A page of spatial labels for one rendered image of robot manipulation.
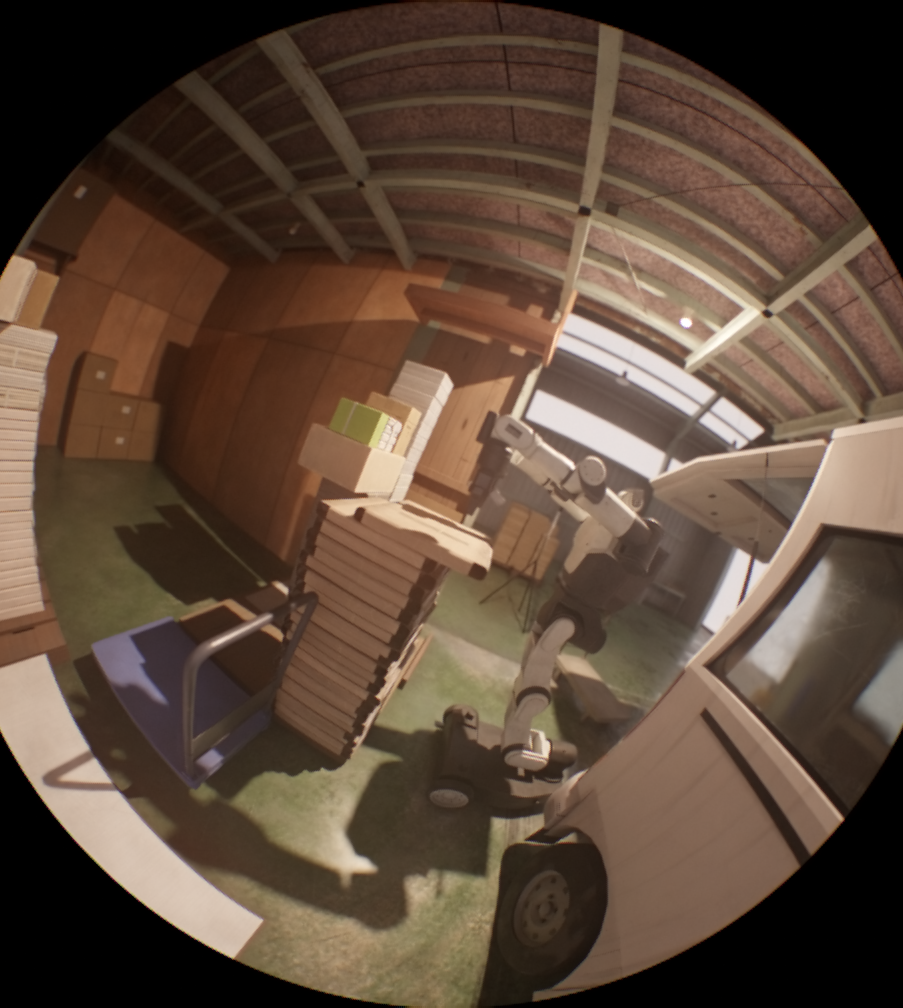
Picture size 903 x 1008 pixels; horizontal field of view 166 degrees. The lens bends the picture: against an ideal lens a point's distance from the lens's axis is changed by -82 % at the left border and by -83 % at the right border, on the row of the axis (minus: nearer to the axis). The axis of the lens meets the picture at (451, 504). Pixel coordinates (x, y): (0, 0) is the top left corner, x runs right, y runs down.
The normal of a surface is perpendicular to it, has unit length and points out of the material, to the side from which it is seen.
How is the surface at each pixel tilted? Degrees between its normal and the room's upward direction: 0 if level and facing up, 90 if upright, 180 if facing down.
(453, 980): 0
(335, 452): 90
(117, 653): 0
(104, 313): 90
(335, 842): 0
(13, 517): 90
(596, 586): 101
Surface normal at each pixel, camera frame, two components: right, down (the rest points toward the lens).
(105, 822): 0.40, -0.91
